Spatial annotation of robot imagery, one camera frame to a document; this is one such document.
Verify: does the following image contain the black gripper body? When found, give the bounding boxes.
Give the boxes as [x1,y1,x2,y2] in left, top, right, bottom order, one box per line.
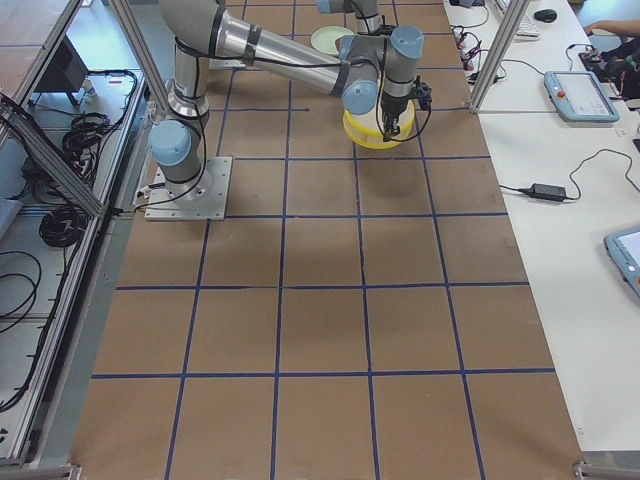
[381,82,432,122]

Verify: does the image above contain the yellow top steamer layer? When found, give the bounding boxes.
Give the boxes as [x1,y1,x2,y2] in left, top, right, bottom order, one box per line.
[343,102,415,150]

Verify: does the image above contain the person forearm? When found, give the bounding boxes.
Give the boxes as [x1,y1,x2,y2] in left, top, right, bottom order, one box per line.
[583,20,640,37]

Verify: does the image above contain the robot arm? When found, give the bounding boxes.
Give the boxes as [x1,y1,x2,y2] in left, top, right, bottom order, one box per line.
[315,0,396,36]
[160,1,431,141]

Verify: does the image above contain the light green plate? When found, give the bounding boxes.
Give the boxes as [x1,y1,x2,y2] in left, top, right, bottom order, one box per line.
[310,26,353,57]

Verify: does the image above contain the black power adapter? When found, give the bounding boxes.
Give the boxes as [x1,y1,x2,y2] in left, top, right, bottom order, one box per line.
[517,183,568,202]

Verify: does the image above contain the black computer mouse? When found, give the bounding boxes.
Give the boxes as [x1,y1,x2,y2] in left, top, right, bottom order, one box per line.
[533,9,558,23]

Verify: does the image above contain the blue teach pendant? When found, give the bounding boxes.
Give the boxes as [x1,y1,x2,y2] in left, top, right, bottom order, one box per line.
[604,227,639,295]
[543,71,619,124]

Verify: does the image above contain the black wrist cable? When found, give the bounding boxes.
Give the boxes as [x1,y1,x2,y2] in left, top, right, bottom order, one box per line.
[399,84,434,144]

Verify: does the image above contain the aluminium frame post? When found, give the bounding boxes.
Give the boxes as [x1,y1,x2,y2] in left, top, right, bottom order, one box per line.
[468,0,529,113]

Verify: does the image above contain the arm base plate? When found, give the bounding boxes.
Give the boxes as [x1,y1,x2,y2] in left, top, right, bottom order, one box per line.
[144,157,232,221]

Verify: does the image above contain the coiled black cables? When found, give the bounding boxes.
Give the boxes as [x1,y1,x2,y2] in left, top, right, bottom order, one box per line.
[38,204,89,249]

